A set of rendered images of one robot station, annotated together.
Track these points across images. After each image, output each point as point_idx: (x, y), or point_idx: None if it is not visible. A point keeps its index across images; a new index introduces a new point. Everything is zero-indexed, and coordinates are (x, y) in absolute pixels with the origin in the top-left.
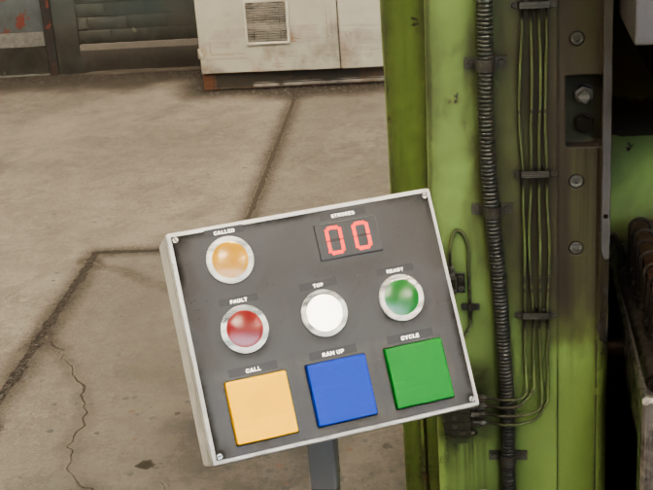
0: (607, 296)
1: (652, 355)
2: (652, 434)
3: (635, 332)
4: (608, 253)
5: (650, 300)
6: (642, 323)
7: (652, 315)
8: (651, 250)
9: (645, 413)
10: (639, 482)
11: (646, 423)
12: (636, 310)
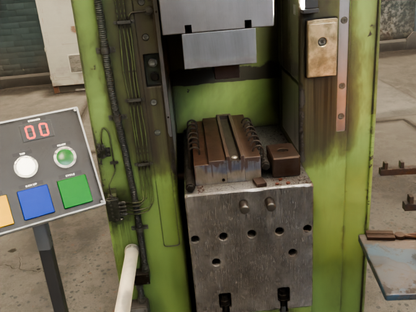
0: (174, 153)
1: (189, 176)
2: (190, 210)
3: (185, 168)
4: (171, 134)
5: (188, 152)
6: (188, 163)
7: (190, 159)
8: (192, 132)
9: (186, 202)
10: (188, 233)
11: (187, 206)
12: (187, 158)
